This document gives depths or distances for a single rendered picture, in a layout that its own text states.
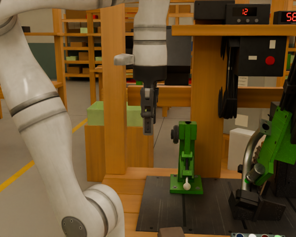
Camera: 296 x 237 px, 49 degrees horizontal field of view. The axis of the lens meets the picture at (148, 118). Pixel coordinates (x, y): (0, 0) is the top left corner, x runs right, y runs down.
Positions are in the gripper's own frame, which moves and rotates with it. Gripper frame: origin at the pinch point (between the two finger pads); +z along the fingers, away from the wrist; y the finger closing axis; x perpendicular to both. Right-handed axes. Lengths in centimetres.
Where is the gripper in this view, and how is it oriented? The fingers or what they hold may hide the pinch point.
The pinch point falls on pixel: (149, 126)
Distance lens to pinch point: 74.4
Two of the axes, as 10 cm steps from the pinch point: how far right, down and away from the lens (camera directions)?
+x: -10.0, -0.2, 0.8
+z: 0.0, 9.7, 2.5
